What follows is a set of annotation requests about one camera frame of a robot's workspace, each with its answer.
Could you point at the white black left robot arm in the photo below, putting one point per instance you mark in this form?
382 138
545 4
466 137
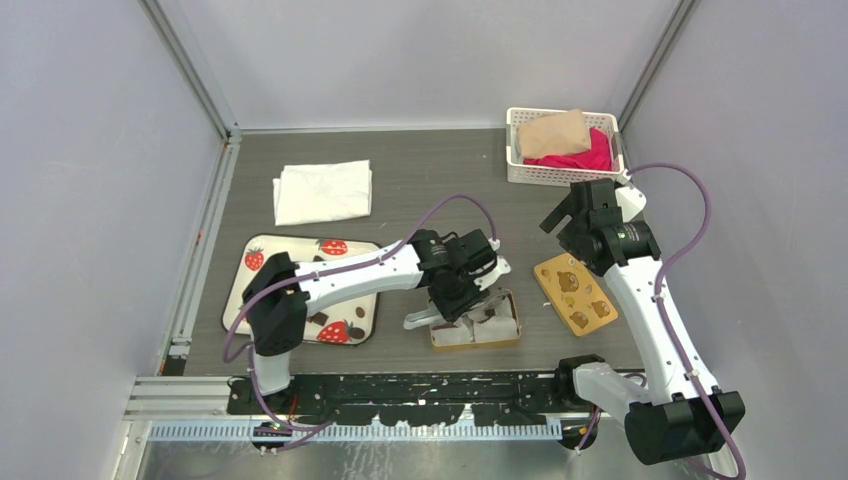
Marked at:
284 294

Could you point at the pink red cloth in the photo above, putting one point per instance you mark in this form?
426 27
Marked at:
598 157

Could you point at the dark square chocolate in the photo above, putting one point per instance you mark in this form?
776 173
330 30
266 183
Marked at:
318 318

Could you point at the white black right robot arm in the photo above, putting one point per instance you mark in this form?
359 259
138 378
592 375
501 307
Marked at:
682 411

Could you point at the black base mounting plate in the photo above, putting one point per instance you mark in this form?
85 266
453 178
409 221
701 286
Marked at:
517 398

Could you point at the beige cloth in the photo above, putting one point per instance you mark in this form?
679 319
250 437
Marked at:
560 134

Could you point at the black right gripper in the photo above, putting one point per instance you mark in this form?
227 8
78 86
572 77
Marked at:
566 236

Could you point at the white plastic basket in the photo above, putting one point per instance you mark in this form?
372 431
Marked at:
518 172

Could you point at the white folded towel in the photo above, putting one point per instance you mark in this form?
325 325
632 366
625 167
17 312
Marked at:
320 193

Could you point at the gold tin box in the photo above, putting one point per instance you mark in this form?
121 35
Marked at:
477 328

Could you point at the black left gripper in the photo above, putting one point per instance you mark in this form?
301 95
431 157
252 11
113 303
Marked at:
453 309

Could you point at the white paper liner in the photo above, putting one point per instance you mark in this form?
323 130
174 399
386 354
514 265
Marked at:
490 328

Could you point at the gold bear print lid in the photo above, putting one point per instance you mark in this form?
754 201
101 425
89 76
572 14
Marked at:
575 295

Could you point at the silver metal tongs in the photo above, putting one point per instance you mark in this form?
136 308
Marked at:
428 317

